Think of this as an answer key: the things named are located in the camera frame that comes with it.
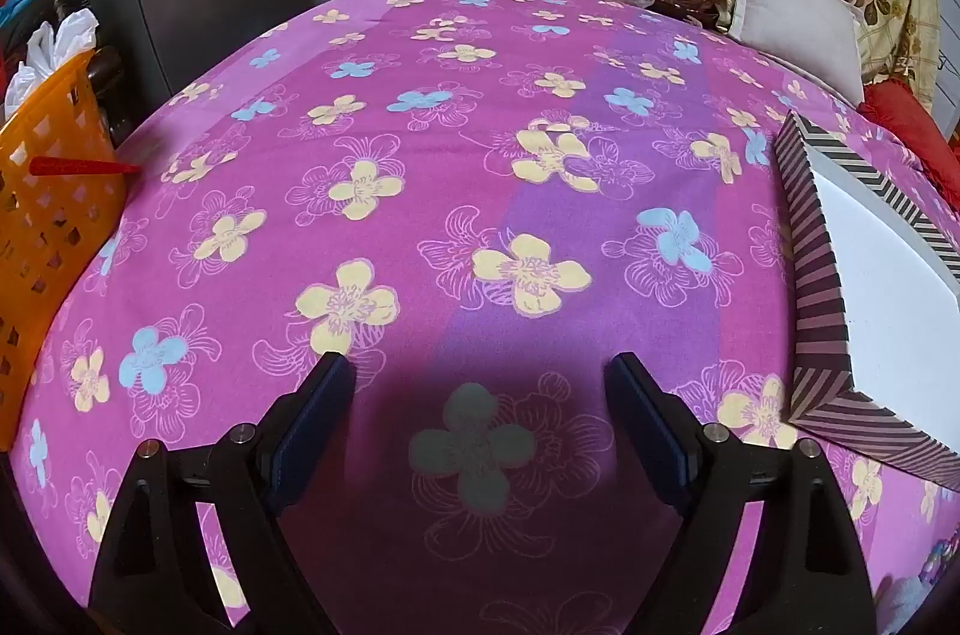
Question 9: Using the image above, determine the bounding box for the red pillow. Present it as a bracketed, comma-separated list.
[859, 80, 960, 210]

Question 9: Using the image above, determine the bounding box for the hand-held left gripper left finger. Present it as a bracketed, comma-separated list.
[88, 351, 357, 635]

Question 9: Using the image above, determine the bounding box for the orange plastic basket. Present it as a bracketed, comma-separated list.
[0, 48, 130, 450]

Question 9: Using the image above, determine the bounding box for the white pillow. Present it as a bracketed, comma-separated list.
[727, 0, 869, 103]

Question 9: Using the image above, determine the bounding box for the pink floral bed sheet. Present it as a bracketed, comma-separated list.
[0, 0, 960, 635]

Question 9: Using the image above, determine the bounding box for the white plastic bag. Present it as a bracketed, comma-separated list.
[4, 8, 102, 118]

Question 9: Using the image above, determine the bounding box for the striped box with white lining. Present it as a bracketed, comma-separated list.
[772, 110, 960, 490]

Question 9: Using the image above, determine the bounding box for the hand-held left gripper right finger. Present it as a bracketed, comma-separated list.
[604, 351, 878, 635]

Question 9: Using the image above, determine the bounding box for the red plastic stick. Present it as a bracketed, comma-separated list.
[30, 156, 143, 177]

